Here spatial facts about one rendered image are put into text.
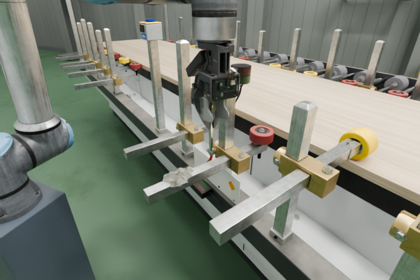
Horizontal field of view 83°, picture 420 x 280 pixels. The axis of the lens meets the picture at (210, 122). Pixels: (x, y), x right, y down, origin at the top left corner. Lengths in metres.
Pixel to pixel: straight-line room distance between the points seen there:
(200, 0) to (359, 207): 0.68
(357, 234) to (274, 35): 4.64
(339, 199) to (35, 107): 1.06
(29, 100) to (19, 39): 0.20
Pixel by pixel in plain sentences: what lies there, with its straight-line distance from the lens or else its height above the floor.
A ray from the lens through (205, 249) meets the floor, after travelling 1.57.
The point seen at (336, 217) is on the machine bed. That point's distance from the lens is 0.88.
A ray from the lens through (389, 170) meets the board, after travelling 0.77.
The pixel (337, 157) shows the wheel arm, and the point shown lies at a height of 0.96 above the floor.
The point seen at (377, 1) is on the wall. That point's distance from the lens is 5.18.
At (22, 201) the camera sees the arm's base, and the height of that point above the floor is 0.65.
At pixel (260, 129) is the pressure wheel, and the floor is 0.91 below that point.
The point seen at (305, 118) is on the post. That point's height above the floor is 1.07.
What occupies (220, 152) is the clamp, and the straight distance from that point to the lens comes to 0.76.
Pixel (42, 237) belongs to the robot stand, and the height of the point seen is 0.48.
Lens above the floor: 1.28
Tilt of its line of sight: 26 degrees down
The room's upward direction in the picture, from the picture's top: straight up
